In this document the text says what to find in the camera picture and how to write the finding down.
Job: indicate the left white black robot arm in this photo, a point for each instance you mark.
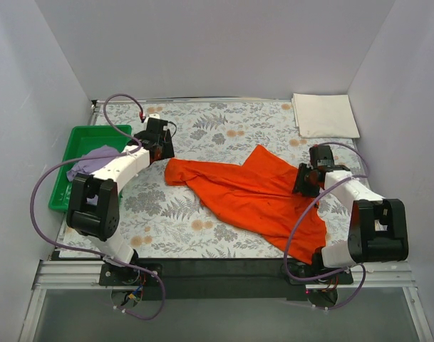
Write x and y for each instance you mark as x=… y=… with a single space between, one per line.
x=93 y=207

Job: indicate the orange t shirt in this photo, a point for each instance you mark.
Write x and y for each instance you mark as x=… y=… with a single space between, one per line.
x=256 y=196

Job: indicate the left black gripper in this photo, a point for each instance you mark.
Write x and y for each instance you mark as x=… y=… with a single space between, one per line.
x=167 y=149

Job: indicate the aluminium frame rail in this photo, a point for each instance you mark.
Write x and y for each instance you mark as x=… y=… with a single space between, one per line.
x=84 y=274

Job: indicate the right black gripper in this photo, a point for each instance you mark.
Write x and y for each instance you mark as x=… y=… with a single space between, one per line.
x=301 y=179

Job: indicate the green plastic bin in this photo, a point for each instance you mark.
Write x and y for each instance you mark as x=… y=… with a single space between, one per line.
x=82 y=140

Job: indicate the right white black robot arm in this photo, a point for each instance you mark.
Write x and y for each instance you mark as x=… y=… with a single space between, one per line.
x=377 y=229

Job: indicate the purple t shirt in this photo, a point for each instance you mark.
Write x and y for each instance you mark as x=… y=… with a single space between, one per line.
x=104 y=154

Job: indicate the floral patterned table mat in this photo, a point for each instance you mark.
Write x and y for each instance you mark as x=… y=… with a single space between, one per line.
x=159 y=220

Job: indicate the folded white t shirt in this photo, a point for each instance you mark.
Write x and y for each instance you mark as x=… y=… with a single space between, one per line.
x=324 y=116

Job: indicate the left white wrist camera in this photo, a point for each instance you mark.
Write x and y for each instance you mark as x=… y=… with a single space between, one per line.
x=146 y=117

